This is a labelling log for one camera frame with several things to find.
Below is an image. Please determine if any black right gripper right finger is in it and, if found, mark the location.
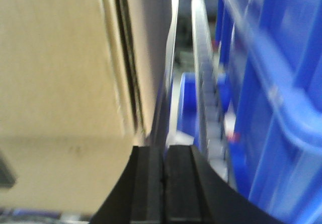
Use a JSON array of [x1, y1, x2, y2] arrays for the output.
[[165, 145, 280, 223]]

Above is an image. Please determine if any blue plastic storage bin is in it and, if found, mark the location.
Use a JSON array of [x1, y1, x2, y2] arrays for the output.
[[217, 0, 321, 223]]

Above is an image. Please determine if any metal roller track rail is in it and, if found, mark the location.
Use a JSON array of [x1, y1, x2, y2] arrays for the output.
[[191, 0, 237, 190]]

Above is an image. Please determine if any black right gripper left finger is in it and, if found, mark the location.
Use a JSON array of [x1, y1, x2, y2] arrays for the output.
[[90, 146, 164, 223]]

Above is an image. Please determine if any blue plastic bin lower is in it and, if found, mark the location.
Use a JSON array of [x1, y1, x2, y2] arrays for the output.
[[176, 71, 232, 146]]

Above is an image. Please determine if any brown EcoFlow cardboard box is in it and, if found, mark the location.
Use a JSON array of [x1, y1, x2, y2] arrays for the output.
[[1, 0, 173, 213]]

